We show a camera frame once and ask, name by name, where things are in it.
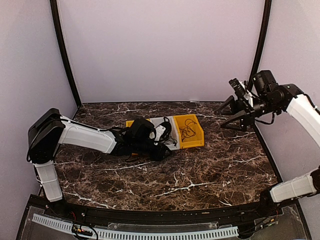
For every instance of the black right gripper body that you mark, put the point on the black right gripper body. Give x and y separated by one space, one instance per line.
243 104

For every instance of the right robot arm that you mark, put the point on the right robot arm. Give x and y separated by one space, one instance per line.
289 123

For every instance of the black front rail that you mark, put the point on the black front rail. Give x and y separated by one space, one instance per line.
242 214

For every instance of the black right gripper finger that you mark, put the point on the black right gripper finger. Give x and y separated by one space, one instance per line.
237 122
228 107

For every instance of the yellow plastic bin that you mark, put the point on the yellow plastic bin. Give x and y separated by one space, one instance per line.
191 134
130 123

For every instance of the right black frame post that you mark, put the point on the right black frame post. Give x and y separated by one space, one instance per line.
261 41

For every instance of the left black frame post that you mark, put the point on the left black frame post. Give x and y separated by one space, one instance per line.
63 52

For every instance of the right yellow plastic bin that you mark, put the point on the right yellow plastic bin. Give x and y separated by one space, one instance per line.
191 134

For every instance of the left yellow plastic bin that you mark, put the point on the left yellow plastic bin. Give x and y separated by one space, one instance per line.
130 123

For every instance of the white plastic bin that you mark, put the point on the white plastic bin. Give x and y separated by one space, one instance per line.
173 143

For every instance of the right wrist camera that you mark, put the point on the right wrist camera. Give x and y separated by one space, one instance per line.
241 92

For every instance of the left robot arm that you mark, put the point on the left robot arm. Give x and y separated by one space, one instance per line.
53 129

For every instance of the white slotted cable duct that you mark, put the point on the white slotted cable duct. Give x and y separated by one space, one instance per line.
97 233

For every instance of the black frame post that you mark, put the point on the black frame post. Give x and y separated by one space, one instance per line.
63 52
261 41

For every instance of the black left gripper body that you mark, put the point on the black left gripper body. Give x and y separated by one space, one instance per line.
157 155

